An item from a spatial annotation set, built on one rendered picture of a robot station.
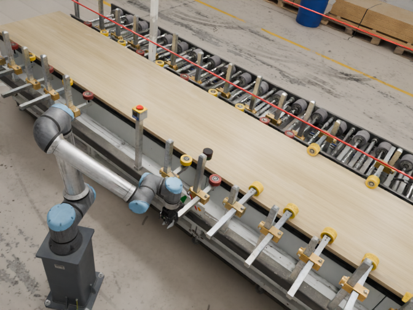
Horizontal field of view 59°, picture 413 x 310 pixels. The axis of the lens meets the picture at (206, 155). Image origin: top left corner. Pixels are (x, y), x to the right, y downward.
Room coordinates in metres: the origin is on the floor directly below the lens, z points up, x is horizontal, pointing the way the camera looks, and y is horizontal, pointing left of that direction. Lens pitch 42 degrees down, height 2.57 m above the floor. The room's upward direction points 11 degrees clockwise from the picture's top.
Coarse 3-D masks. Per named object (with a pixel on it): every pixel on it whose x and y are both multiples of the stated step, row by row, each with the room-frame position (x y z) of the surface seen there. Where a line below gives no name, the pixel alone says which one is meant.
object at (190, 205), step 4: (208, 188) 1.60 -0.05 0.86; (212, 188) 1.61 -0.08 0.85; (208, 192) 1.58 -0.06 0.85; (196, 196) 1.51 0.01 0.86; (192, 200) 1.48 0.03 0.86; (196, 200) 1.48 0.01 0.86; (188, 204) 1.44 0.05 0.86; (192, 204) 1.44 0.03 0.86; (184, 208) 1.40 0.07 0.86; (188, 208) 1.41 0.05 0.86; (180, 212) 1.37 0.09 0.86; (184, 212) 1.38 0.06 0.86; (180, 216) 1.34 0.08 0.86
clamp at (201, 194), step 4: (192, 188) 1.56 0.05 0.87; (192, 192) 1.54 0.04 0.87; (200, 192) 1.55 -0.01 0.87; (204, 192) 1.55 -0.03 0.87; (192, 196) 1.54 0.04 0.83; (200, 196) 1.51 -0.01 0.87; (208, 196) 1.52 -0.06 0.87; (200, 200) 1.50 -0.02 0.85; (204, 200) 1.49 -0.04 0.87; (208, 200) 1.53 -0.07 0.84; (204, 204) 1.49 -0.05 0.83
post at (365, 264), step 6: (366, 258) 1.06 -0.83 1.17; (360, 264) 1.06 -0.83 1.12; (366, 264) 1.03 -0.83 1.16; (360, 270) 1.04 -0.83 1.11; (366, 270) 1.02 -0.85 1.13; (354, 276) 1.04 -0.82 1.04; (360, 276) 1.03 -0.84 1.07; (348, 282) 1.04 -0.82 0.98; (354, 282) 1.03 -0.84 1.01; (342, 288) 1.04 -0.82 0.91; (342, 294) 1.03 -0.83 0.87; (336, 300) 1.03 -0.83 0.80; (330, 306) 1.04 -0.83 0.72; (336, 306) 1.02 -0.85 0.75
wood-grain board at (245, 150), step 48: (48, 48) 2.86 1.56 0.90; (96, 48) 3.03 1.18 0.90; (96, 96) 2.30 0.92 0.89; (144, 96) 2.42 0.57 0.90; (192, 96) 2.55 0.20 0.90; (192, 144) 1.95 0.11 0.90; (240, 144) 2.05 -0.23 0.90; (288, 144) 2.16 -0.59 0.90; (240, 192) 1.61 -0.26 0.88; (288, 192) 1.66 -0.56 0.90; (336, 192) 1.75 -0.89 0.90; (384, 192) 1.84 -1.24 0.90; (336, 240) 1.35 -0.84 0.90; (384, 240) 1.42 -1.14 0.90
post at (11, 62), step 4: (4, 32) 2.56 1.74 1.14; (4, 36) 2.55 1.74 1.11; (8, 36) 2.57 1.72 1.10; (4, 40) 2.56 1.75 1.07; (8, 40) 2.57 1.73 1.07; (4, 44) 2.56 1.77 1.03; (8, 44) 2.56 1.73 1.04; (8, 48) 2.55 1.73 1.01; (8, 52) 2.55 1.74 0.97; (12, 52) 2.58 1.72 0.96; (8, 56) 2.56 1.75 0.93; (12, 56) 2.57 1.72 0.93; (12, 60) 2.56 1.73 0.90; (12, 64) 2.56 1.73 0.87; (12, 76) 2.56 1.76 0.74; (16, 76) 2.56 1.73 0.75
